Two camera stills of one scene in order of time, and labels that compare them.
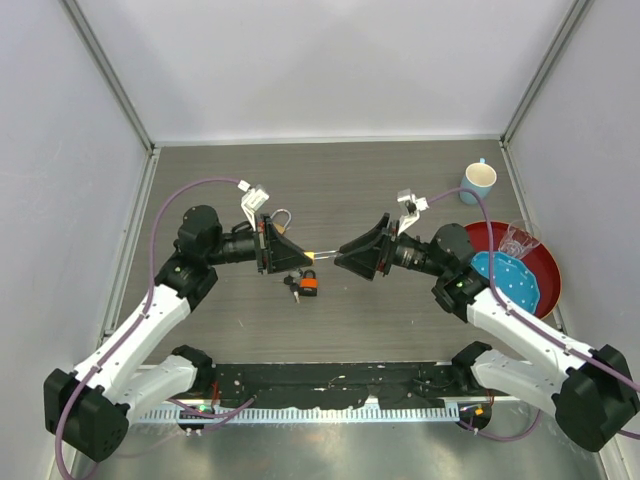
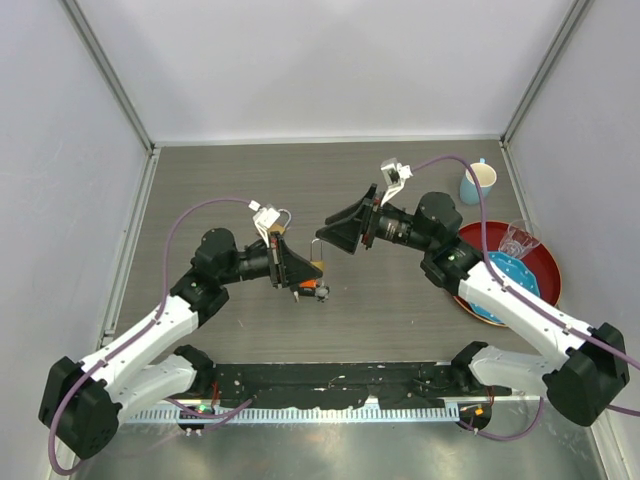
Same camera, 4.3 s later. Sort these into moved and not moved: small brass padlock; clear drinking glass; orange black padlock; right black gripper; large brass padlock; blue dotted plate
Moved: right black gripper; small brass padlock
Not moved: large brass padlock; blue dotted plate; clear drinking glass; orange black padlock
